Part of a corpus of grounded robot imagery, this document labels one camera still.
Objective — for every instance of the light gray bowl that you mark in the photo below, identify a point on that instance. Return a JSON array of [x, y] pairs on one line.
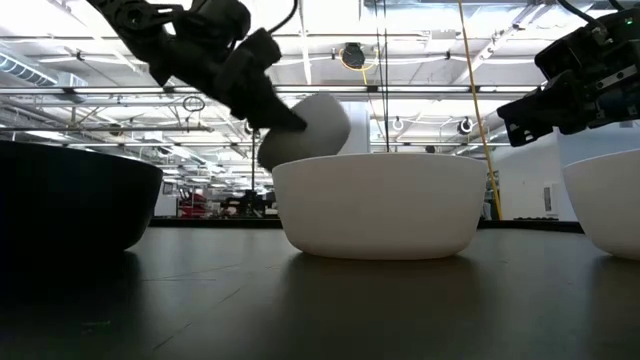
[[320, 125]]

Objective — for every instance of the red equipment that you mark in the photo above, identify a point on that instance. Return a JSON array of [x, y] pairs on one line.
[[192, 202]]

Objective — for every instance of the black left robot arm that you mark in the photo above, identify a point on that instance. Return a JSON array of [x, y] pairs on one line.
[[135, 25]]

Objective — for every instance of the silver ceiling air duct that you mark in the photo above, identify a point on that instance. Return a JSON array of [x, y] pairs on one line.
[[30, 70]]

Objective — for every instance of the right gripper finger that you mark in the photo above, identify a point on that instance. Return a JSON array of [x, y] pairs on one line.
[[530, 117]]

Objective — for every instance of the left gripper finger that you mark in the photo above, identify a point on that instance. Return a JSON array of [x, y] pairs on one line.
[[270, 112]]

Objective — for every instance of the black bowl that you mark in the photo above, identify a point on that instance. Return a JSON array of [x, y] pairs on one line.
[[75, 200]]

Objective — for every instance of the wooden broom stick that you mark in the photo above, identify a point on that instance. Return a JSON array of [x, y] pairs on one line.
[[479, 107]]

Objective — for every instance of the black table frame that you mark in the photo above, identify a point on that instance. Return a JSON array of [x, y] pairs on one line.
[[215, 222]]

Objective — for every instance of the white bowl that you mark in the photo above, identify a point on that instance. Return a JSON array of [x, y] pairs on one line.
[[610, 210], [380, 210]]

